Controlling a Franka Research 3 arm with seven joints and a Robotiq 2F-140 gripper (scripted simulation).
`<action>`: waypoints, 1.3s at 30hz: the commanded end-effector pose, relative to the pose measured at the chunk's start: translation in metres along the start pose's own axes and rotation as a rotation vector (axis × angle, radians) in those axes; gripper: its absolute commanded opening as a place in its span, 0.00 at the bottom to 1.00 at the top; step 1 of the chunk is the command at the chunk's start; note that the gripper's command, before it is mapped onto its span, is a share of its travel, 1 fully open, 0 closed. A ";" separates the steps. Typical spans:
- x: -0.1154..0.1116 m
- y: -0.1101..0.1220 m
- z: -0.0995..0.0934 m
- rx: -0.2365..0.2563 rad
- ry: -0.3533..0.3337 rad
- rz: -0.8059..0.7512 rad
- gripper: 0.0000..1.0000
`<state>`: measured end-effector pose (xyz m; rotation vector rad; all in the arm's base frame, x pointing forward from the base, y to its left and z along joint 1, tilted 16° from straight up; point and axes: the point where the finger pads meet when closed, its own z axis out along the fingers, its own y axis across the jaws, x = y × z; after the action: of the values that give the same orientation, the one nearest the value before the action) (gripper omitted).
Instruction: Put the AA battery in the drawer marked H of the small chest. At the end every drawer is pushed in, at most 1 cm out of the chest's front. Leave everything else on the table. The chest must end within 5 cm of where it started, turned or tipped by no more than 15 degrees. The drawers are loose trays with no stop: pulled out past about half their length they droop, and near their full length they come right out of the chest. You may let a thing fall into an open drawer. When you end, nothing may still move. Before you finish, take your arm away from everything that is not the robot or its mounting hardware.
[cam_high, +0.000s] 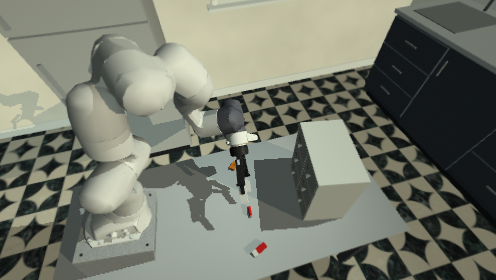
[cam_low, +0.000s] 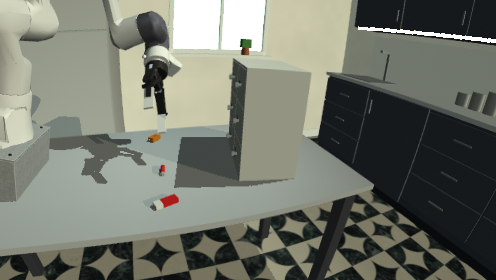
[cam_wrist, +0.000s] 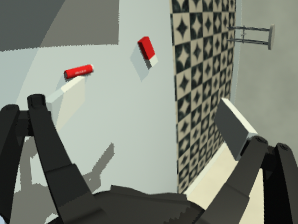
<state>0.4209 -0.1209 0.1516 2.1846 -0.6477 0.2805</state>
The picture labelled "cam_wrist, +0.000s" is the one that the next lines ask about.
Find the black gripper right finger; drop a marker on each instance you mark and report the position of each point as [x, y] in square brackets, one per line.
[280, 182]

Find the red aa battery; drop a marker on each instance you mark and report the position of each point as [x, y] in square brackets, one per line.
[78, 71]

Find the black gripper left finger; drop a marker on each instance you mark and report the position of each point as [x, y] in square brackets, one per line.
[69, 191]

